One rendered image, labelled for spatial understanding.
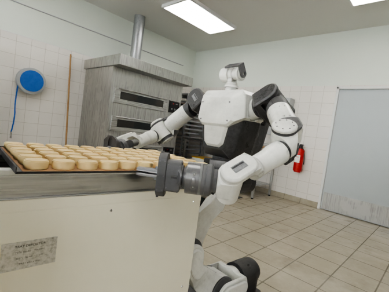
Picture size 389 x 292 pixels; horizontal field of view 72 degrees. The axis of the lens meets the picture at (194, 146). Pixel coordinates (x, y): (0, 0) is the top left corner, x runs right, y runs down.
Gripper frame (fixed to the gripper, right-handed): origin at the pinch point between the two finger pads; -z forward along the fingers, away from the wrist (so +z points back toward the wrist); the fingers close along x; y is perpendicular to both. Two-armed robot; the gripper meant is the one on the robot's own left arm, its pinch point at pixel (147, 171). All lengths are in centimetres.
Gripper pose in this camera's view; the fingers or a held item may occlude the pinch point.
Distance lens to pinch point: 75.5
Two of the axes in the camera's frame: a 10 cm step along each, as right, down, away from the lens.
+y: -0.6, 0.6, -10.0
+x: 1.2, -9.9, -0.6
